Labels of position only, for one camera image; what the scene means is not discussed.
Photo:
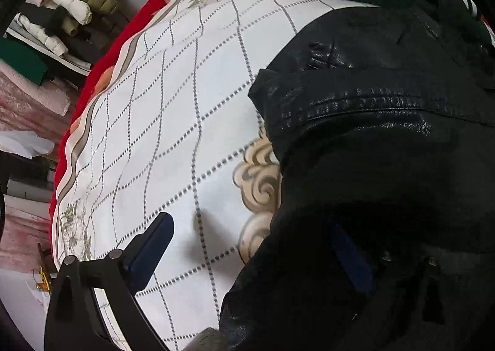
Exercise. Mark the dark green cloth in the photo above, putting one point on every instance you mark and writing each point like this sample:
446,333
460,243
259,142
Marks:
21,60

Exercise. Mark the white puffer jacket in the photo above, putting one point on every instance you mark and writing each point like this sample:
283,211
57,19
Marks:
73,7

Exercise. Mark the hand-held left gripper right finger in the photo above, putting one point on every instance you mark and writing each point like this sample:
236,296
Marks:
351,258

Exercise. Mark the black leather jacket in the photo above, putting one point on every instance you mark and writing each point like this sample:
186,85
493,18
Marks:
371,134

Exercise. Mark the yellow metal object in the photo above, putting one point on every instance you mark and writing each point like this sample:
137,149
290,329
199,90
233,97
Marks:
43,277

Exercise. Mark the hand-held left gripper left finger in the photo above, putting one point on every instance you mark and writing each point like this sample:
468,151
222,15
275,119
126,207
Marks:
151,244

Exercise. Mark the white checked floral bed blanket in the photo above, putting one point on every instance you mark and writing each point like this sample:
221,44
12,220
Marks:
174,111

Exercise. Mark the pink fluffy blanket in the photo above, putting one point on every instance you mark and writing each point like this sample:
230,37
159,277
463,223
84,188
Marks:
27,103

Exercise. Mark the white plastic bag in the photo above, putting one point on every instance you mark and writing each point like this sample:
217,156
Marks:
23,143

